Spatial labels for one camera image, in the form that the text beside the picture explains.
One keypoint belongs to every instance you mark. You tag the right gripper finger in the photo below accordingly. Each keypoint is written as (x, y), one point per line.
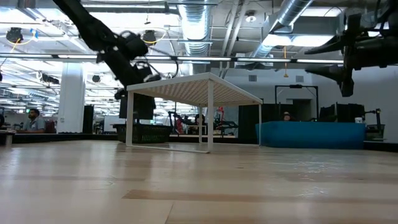
(332, 45)
(329, 71)

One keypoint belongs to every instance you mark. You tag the black mesh basket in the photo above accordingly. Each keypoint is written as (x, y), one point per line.
(149, 133)

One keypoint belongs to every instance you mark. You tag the blue plastic tray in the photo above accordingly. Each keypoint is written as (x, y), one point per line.
(311, 135)

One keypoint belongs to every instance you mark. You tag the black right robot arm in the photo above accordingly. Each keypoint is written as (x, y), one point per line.
(393, 49)

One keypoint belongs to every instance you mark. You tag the black background robot arm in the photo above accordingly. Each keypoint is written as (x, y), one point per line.
(378, 118)

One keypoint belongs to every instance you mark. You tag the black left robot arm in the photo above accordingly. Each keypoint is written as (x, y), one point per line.
(84, 25)

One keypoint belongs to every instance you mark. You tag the black background monitor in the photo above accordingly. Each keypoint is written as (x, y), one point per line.
(143, 109)

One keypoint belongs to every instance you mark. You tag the black background equipment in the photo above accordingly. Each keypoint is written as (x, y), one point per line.
(348, 112)

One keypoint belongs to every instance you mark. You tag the white perforated metal shelf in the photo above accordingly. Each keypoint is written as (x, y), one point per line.
(186, 90)

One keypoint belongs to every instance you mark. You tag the black tall cabinet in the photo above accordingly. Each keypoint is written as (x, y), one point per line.
(88, 119)

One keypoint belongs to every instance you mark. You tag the white building column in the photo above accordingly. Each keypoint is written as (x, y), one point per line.
(71, 99)

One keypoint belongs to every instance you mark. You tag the long ceiling light strip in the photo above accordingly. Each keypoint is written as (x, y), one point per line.
(202, 58)

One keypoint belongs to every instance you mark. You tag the white ceiling sensor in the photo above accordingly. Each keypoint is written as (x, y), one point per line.
(250, 18)

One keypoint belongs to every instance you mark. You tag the red background robot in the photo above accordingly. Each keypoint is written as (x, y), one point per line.
(221, 109)

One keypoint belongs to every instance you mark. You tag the black partition panel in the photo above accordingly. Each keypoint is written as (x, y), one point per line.
(247, 124)

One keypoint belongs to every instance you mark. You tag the seated person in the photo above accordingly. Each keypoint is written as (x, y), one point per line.
(34, 123)

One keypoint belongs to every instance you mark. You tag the black background stand frame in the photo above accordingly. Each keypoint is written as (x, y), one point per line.
(295, 86)

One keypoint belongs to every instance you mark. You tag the smooth silver ventilation duct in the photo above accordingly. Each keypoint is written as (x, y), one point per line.
(289, 14)

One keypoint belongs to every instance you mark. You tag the ribbed silver ventilation duct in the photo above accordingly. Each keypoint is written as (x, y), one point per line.
(196, 25)

